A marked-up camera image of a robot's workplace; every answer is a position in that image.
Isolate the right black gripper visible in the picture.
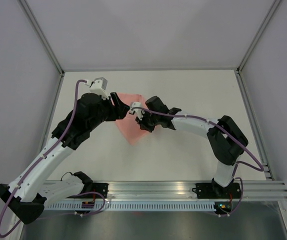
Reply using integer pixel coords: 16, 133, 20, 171
135, 109, 159, 133

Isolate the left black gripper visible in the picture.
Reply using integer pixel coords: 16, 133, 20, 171
87, 92, 130, 131

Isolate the pink cloth napkin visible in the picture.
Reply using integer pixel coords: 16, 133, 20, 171
115, 92, 149, 145

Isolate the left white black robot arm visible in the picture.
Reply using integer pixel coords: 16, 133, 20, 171
0, 92, 130, 225

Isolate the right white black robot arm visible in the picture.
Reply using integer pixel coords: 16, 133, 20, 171
131, 96, 249, 198

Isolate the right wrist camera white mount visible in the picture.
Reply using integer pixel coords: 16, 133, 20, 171
128, 101, 145, 120

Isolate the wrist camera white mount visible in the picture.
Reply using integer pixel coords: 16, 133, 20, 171
128, 101, 145, 120
85, 77, 109, 100

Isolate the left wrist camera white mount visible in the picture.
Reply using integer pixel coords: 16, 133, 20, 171
85, 77, 109, 100

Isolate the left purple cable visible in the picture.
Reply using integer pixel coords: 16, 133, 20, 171
0, 79, 88, 238

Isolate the purple cable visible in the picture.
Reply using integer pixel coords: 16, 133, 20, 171
0, 79, 88, 238
130, 106, 264, 201

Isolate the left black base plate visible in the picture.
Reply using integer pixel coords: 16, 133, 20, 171
82, 182, 109, 199

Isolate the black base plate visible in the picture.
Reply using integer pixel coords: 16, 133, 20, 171
82, 182, 109, 199
191, 182, 242, 199

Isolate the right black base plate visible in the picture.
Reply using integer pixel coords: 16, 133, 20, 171
191, 182, 242, 199

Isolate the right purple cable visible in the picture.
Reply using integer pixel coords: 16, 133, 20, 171
130, 106, 264, 201

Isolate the right aluminium frame post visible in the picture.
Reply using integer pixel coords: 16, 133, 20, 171
235, 0, 283, 75

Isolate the aluminium frame post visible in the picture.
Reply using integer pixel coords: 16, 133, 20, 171
18, 0, 65, 76
235, 0, 283, 75

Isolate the white slotted cable duct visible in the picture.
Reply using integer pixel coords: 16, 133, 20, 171
46, 200, 216, 212

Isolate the left aluminium frame post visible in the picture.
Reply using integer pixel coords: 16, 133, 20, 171
18, 0, 65, 76

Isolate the aluminium mounting rail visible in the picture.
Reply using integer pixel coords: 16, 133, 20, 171
43, 180, 287, 201

